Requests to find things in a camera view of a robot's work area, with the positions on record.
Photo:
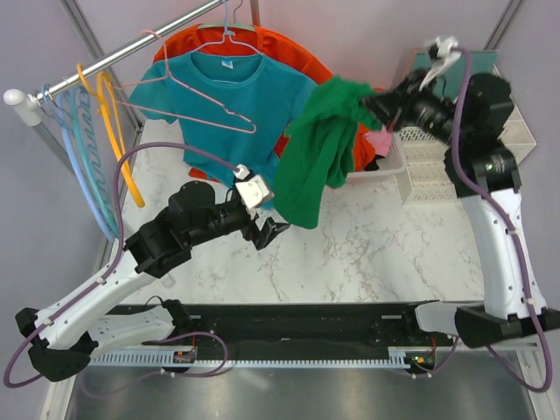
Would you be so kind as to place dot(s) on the white laundry basket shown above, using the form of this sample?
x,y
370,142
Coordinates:
x,y
394,163

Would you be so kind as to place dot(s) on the green t-shirt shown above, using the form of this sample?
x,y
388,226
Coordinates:
x,y
320,149

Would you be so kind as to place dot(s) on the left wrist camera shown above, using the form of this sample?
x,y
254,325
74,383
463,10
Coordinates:
x,y
253,189

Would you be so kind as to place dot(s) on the orange hanging t-shirt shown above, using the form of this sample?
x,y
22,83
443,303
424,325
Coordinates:
x,y
246,42

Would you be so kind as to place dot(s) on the black cloth in basket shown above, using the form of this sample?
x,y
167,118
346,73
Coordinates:
x,y
373,165

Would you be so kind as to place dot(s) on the light blue plastic hanger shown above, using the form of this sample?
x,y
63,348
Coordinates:
x,y
64,119

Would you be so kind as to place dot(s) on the white cable duct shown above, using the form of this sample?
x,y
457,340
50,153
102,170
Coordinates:
x,y
159,357

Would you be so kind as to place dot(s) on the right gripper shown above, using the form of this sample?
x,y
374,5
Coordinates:
x,y
395,107

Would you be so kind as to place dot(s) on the blue wire hanger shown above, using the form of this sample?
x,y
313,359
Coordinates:
x,y
228,33

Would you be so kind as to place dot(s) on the pink cloth in basket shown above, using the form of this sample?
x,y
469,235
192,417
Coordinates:
x,y
381,141

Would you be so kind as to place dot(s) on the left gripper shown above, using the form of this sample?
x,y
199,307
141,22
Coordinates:
x,y
262,237

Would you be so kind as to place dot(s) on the orange plastic hanger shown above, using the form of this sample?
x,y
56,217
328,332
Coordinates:
x,y
105,94

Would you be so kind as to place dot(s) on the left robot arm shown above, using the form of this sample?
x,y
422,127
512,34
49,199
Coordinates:
x,y
66,336

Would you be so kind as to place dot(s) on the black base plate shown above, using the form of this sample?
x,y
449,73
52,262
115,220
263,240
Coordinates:
x,y
304,330

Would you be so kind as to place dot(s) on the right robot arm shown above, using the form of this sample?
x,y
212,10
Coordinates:
x,y
486,179

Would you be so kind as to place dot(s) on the metal clothes rail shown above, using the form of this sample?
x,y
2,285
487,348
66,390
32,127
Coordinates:
x,y
26,106

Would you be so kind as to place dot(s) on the teal plastic hanger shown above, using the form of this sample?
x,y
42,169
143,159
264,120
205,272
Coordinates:
x,y
84,133

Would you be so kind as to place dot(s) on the pink wire hanger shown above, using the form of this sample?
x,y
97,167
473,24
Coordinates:
x,y
160,92

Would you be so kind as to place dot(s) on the teal t-shirt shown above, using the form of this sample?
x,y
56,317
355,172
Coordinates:
x,y
235,108

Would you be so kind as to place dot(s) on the mint green hanger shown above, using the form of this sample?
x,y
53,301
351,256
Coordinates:
x,y
231,24

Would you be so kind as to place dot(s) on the teal board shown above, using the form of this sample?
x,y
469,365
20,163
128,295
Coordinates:
x,y
482,62

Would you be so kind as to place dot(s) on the orange cloth in basket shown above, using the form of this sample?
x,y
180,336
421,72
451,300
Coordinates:
x,y
363,150

